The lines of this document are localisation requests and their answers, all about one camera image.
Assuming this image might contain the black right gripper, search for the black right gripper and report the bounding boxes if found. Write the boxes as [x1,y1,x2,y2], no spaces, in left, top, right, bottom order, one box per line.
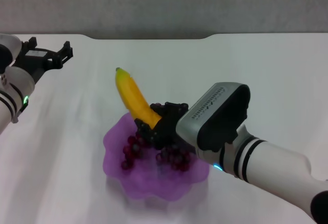
[134,101,190,151]

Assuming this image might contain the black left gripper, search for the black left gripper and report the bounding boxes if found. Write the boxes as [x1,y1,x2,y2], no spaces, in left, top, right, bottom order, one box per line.
[14,36,74,84]

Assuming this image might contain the yellow banana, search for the yellow banana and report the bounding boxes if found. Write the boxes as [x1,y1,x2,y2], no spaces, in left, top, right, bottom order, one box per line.
[114,67,162,130]

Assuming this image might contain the red grape bunch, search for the red grape bunch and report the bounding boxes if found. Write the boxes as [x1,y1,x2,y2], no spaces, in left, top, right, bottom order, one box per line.
[120,103,192,172]

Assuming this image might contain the purple scalloped plastic plate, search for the purple scalloped plastic plate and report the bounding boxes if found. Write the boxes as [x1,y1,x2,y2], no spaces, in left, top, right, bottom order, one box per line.
[102,112,210,202]

